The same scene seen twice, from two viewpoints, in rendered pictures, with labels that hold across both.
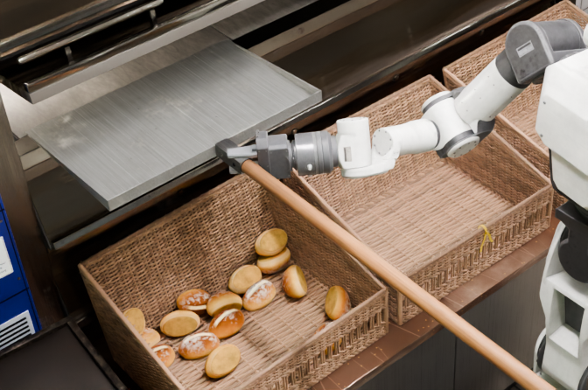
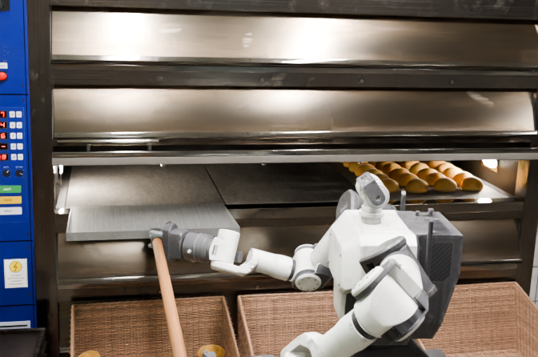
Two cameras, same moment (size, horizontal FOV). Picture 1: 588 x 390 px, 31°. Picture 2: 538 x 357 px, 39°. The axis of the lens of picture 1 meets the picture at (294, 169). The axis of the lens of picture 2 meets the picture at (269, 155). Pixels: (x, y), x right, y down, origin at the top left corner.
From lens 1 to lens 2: 123 cm
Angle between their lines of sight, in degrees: 33
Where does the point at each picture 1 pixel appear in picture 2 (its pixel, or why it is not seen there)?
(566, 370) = not seen: outside the picture
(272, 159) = (170, 241)
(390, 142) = (251, 256)
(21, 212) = (46, 251)
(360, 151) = (222, 250)
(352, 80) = not seen: hidden behind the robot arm
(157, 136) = (130, 224)
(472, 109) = (316, 254)
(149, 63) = (169, 201)
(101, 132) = (106, 215)
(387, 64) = not seen: hidden behind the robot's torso
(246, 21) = (243, 200)
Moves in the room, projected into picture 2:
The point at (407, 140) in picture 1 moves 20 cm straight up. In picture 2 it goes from (265, 260) to (267, 195)
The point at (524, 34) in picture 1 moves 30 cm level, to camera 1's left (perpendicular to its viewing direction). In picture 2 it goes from (346, 198) to (250, 183)
